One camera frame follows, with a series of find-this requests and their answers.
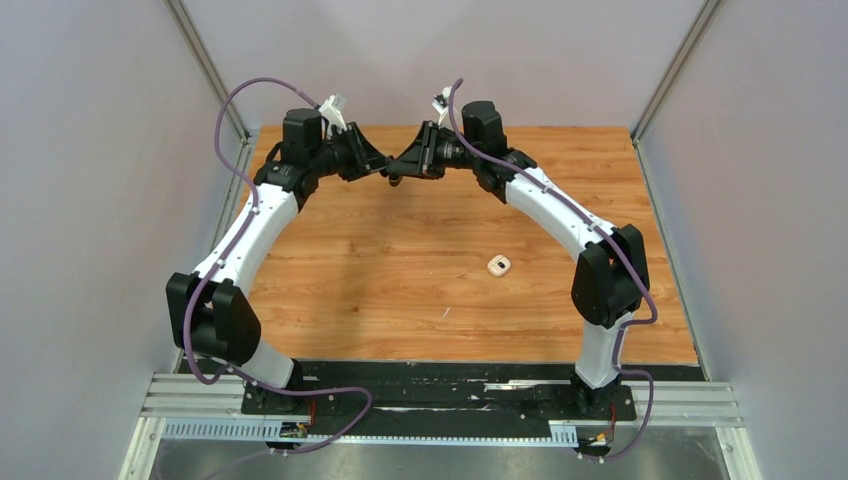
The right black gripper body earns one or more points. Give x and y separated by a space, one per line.
441 159

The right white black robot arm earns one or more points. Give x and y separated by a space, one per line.
611 275

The aluminium frame post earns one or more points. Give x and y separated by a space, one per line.
692 38
197 48

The left aluminium frame post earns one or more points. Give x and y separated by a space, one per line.
197 48

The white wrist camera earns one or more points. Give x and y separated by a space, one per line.
332 111
441 105

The white earbud charging case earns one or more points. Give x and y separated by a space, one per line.
498 266

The right aluminium frame post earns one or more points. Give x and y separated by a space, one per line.
692 38

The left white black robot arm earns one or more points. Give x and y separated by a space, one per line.
209 309

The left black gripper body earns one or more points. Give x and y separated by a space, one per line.
339 145

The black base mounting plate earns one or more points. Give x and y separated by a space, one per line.
454 400

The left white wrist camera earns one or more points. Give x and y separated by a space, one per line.
332 111

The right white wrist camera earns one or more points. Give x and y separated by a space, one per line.
441 105

